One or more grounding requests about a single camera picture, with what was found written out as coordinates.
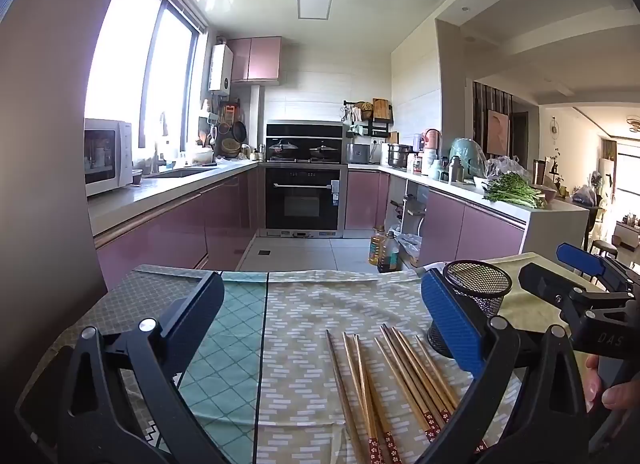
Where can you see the steel faucet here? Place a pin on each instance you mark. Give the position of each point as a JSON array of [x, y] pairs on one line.
[[156, 158]]

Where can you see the grey countertop appliance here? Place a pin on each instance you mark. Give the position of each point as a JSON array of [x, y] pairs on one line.
[[359, 153]]

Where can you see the bunch of green vegetables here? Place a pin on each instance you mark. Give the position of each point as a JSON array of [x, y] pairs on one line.
[[515, 189]]

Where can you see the black frying pan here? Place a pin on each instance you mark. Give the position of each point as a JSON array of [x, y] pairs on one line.
[[239, 131]]

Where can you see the wooden cutting board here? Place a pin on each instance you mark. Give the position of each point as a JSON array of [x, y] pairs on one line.
[[381, 108]]

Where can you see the kitchen window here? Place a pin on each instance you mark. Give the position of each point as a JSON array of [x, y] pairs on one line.
[[125, 68]]

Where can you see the woven basket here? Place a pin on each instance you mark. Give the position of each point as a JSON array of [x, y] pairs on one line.
[[231, 146]]

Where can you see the pink kettle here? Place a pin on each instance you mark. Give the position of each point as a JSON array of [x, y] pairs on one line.
[[432, 138]]

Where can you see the ceiling light panel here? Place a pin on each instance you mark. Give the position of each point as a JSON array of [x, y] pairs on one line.
[[315, 2]]

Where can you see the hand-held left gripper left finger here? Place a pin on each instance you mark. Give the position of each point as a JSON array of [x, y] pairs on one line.
[[197, 319]]

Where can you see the steel kitchen sink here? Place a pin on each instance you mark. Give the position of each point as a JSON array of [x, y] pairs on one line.
[[175, 172]]

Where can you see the white water heater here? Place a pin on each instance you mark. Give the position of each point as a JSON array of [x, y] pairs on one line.
[[220, 68]]

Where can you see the clear plastic bag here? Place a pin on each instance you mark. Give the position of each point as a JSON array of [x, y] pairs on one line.
[[502, 165]]

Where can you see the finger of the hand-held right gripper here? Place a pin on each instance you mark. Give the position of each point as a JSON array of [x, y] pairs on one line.
[[547, 284], [580, 260]]

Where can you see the cooking oil bottles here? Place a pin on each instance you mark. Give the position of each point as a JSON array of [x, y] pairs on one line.
[[389, 256]]

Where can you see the black mesh utensil holder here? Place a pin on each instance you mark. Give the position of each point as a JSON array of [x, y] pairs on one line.
[[480, 284]]

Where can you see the pink wall cabinet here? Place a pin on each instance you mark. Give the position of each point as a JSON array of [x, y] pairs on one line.
[[255, 58]]

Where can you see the white casserole pot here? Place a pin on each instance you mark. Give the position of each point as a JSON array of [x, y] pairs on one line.
[[202, 156]]

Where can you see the pink base cabinet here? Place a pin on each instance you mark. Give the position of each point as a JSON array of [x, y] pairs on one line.
[[475, 229], [160, 239], [362, 199]]

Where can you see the yellow cooking oil bottle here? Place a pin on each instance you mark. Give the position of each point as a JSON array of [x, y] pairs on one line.
[[377, 246]]

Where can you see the black integrated stove oven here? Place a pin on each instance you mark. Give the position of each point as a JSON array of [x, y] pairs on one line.
[[300, 204]]

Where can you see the black pot with glass lid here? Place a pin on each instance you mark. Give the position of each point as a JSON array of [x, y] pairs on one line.
[[284, 147], [323, 147]]

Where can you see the bunch of wooden chopsticks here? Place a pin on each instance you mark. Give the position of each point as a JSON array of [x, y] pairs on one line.
[[374, 444]]

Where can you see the steel thermos bottle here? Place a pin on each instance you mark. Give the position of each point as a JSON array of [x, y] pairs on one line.
[[454, 169]]

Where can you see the person's right hand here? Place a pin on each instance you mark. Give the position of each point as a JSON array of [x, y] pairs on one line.
[[592, 386]]

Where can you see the patchwork patterned tablecloth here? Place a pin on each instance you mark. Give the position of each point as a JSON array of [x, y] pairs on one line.
[[310, 304]]

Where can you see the round stool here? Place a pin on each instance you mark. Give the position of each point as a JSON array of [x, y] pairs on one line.
[[605, 245]]

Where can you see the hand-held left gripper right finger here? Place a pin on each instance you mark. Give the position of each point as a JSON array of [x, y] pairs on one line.
[[450, 324]]

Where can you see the framed wall painting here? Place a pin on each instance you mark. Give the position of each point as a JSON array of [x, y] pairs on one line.
[[498, 131]]

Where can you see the steel steamer pot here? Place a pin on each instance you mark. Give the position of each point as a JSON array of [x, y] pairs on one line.
[[398, 154]]

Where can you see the black wall spice rack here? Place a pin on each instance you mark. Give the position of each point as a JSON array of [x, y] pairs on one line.
[[372, 127]]

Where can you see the yellow zigzag-edged cloth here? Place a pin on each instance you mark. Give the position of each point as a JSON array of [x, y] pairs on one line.
[[525, 309]]

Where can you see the pale green kitchen appliance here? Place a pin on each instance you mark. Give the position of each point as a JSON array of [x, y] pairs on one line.
[[465, 153]]

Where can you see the white microwave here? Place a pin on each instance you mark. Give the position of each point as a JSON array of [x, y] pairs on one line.
[[107, 153]]

